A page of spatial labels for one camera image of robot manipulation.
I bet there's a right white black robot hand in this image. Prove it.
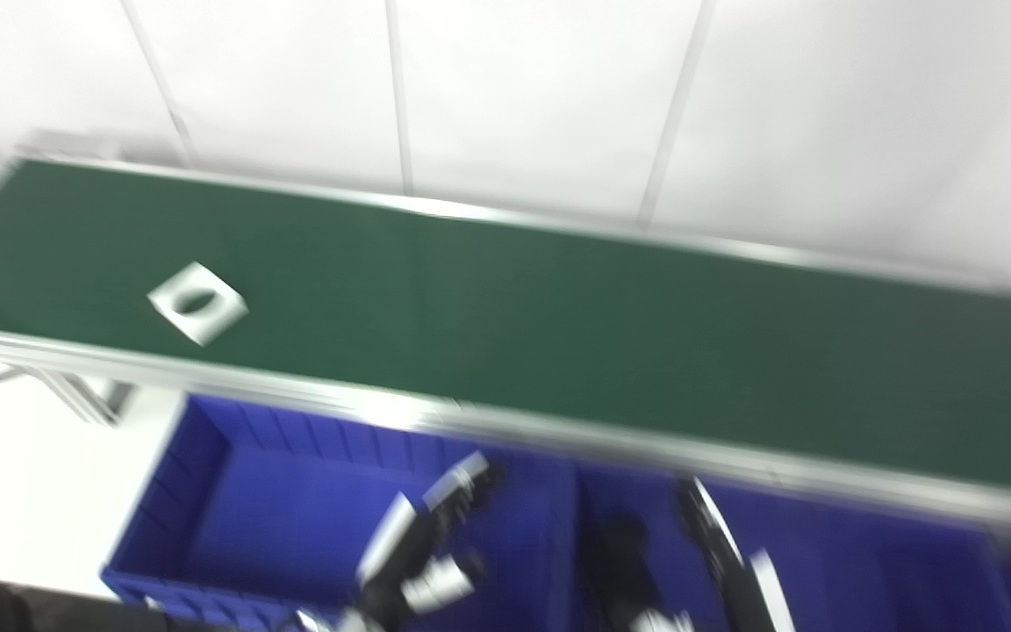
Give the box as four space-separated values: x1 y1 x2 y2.
633 478 796 632

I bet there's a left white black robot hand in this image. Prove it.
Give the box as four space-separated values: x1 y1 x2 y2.
295 452 502 632

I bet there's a white square part with hole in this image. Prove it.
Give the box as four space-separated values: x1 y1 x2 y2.
147 261 249 347

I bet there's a blue plastic bin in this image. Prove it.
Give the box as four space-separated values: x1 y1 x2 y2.
102 395 581 632
574 465 1011 632

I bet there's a black part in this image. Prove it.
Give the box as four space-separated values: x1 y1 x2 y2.
580 509 669 615

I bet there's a green conveyor belt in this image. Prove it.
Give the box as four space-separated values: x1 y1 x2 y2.
0 149 1011 536
0 158 1011 494

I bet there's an aluminium conveyor leg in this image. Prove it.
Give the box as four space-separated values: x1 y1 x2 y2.
23 369 138 427

